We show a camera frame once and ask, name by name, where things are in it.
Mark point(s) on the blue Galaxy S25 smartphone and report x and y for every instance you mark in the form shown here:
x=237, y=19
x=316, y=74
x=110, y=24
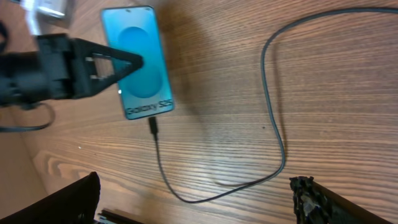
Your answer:
x=147, y=91

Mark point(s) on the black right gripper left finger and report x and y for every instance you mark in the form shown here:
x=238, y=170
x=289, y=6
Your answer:
x=75, y=203

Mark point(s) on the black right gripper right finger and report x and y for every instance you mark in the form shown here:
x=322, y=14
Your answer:
x=315, y=204

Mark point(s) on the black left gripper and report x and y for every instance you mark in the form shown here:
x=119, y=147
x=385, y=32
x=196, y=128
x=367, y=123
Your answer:
x=30, y=77

